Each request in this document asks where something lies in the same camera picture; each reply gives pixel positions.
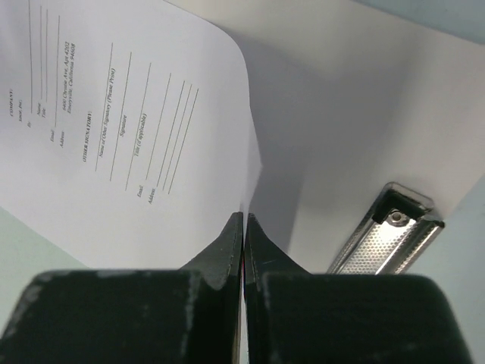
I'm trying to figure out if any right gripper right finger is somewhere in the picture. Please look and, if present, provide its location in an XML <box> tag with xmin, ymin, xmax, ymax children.
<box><xmin>244</xmin><ymin>215</ymin><xmax>472</xmax><ymax>363</ymax></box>

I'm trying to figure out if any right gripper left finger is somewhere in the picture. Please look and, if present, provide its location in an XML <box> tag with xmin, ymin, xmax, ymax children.
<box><xmin>1</xmin><ymin>212</ymin><xmax>243</xmax><ymax>363</ymax></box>

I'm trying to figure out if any metal folder clip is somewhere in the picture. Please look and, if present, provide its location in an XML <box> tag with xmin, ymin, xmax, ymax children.
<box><xmin>327</xmin><ymin>182</ymin><xmax>445</xmax><ymax>275</ymax></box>

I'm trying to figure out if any white signature form sheet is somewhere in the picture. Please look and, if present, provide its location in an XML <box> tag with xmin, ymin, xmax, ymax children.
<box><xmin>1</xmin><ymin>1</ymin><xmax>261</xmax><ymax>268</ymax></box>

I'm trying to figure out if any white folder with clip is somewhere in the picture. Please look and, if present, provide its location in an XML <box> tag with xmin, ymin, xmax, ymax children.
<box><xmin>177</xmin><ymin>1</ymin><xmax>484</xmax><ymax>272</ymax></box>

